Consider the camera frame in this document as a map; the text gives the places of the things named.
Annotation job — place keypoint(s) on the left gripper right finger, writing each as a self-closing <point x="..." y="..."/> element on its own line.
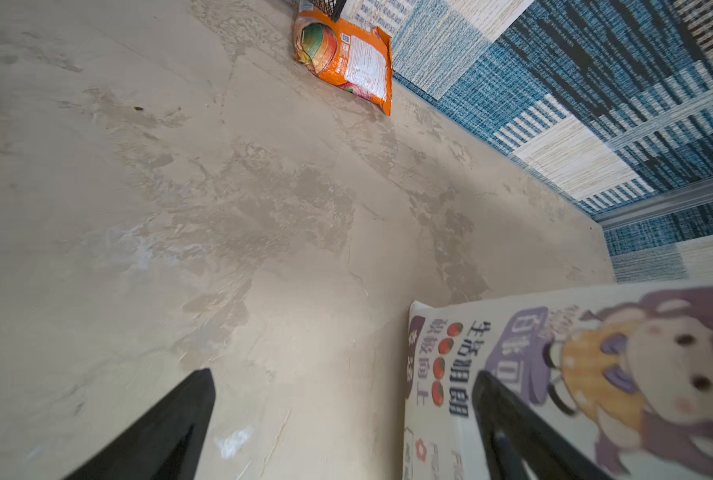
<point x="518" y="444"/>

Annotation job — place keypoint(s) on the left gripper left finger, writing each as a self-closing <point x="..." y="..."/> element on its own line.
<point x="166" y="442"/>

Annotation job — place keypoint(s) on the white paper bag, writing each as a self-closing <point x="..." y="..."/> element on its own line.
<point x="623" y="372"/>

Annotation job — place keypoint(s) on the orange candy bag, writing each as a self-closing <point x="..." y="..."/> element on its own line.
<point x="344" y="55"/>

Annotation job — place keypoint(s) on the black wire shelf rack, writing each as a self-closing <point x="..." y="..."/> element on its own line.
<point x="331" y="8"/>

